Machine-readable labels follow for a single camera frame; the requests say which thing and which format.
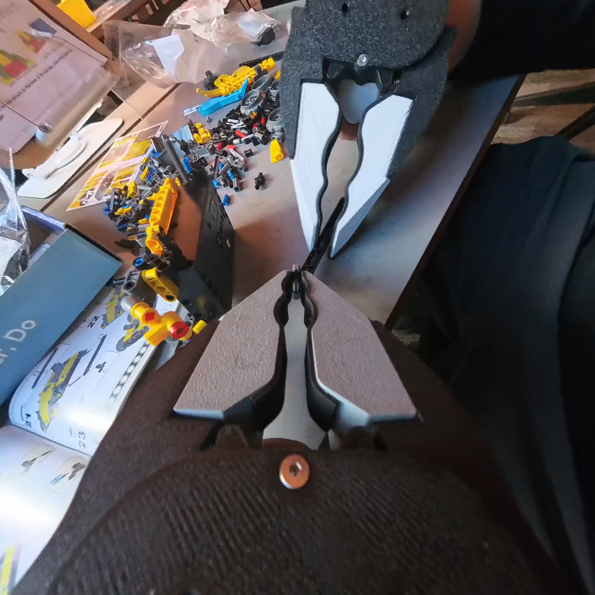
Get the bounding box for yellow printed leaflet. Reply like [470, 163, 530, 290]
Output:
[67, 121, 168, 212]

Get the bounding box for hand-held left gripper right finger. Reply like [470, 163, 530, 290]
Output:
[300, 271, 420, 433]

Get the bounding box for person's dark clothing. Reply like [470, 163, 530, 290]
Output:
[390, 135, 595, 595]

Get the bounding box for clear plastic bag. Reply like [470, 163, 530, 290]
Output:
[0, 167, 31, 289]

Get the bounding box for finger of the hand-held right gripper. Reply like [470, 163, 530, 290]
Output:
[328, 94, 414, 259]
[292, 80, 344, 253]

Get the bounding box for crumpled clear plastic bags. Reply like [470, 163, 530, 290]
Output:
[104, 0, 282, 86]

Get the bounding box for blue toy brick separator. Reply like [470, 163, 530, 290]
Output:
[200, 79, 248, 117]

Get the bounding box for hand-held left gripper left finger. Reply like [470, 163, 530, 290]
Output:
[173, 271, 294, 430]

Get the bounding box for blue cardboard box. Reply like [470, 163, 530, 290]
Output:
[0, 207, 124, 405]

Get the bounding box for printed display sign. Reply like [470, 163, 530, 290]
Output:
[0, 0, 114, 156]

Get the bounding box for grey desk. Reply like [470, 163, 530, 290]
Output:
[0, 0, 526, 595]

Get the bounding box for yellow black toy brick model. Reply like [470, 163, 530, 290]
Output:
[114, 135, 235, 347]

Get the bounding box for person's right forearm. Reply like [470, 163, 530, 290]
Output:
[460, 0, 595, 82]

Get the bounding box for cluster of grey toy wheels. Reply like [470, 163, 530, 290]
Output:
[239, 74, 286, 135]

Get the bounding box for pile of loose toy pieces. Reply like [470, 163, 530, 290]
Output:
[102, 70, 289, 242]

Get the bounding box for white stand base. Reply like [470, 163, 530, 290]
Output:
[19, 118, 124, 198]

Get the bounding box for open instruction booklet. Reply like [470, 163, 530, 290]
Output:
[0, 297, 196, 586]

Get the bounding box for person's right hand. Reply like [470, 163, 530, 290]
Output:
[445, 0, 483, 71]

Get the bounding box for black toy beam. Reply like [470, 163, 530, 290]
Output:
[301, 199, 346, 275]

